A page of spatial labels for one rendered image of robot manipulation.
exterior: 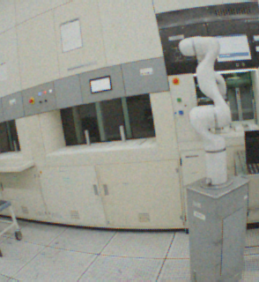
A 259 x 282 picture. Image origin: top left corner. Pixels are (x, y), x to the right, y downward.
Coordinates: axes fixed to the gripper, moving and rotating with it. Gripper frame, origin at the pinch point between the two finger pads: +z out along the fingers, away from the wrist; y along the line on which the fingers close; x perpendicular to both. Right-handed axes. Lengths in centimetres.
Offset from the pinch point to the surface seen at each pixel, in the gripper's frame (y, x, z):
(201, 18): 4, 59, 2
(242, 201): 15, -60, -71
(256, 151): 28, -40, -40
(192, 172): -23, -64, 2
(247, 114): 38, -32, 92
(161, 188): -51, -76, 1
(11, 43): -193, 89, 2
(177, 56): -22.2, 29.6, 1.5
